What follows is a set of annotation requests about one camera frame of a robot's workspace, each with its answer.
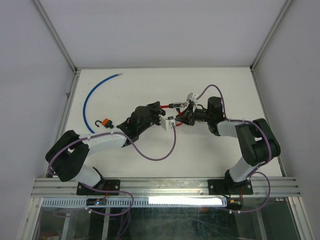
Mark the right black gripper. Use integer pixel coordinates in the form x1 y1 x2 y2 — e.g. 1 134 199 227
174 102 212 126

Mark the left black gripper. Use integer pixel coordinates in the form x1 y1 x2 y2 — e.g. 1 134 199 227
138 102 167 135

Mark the red cable lock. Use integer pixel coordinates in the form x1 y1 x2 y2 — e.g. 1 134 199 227
161 102 184 127

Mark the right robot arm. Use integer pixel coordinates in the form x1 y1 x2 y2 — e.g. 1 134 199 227
176 96 281 197

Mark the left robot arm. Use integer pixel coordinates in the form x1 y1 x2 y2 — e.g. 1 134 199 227
45 101 166 195

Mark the orange black padlock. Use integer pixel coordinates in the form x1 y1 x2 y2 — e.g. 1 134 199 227
94 118 114 129

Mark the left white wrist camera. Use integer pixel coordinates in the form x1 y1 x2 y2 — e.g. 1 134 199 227
159 115 176 131

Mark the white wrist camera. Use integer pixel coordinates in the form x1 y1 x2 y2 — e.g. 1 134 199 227
186 92 198 108
159 115 176 131

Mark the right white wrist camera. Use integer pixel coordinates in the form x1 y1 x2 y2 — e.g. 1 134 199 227
186 92 198 108

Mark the blue cable lock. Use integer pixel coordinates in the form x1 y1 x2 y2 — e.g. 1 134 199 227
81 72 123 134

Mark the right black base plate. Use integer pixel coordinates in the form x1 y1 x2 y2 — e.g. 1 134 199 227
207 178 254 196

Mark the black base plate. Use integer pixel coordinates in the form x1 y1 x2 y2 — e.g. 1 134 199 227
207 178 254 196
76 179 121 196

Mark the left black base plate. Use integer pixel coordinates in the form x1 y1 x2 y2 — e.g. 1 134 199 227
76 179 121 196

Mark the white slotted cable duct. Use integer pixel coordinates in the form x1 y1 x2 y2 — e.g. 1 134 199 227
42 196 227 208

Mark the aluminium mounting rail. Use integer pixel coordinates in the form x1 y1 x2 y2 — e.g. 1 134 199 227
31 174 301 198

